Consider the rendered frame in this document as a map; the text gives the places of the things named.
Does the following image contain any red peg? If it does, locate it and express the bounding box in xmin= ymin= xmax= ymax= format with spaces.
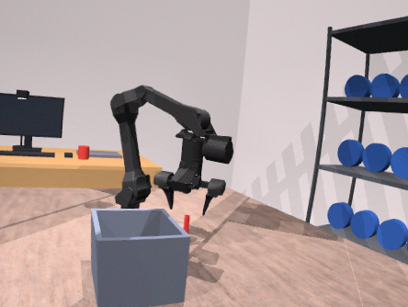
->
xmin=183 ymin=215 xmax=189 ymax=233

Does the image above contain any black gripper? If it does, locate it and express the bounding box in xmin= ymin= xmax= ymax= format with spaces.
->
xmin=153 ymin=156 xmax=226 ymax=216

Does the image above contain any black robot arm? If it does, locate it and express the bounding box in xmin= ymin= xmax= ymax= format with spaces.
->
xmin=110 ymin=85 xmax=233 ymax=209

